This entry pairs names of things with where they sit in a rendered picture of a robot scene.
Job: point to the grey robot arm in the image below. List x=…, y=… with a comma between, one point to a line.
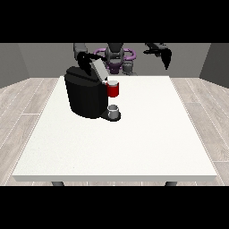
x=80, y=47
x=162, y=45

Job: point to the pale grey machine lid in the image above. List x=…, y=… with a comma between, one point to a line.
x=100, y=68

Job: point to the black coffee machine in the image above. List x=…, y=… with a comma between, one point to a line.
x=85, y=95

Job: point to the small grey pod pale top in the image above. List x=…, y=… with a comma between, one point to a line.
x=113, y=83

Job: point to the red pod holder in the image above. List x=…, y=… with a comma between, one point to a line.
x=113, y=91

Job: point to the grey robot trunk purple rings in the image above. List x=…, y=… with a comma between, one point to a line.
x=115, y=51

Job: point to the small grey cup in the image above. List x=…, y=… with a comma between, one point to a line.
x=113, y=112

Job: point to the dark table leg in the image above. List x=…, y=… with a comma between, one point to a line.
x=57, y=183

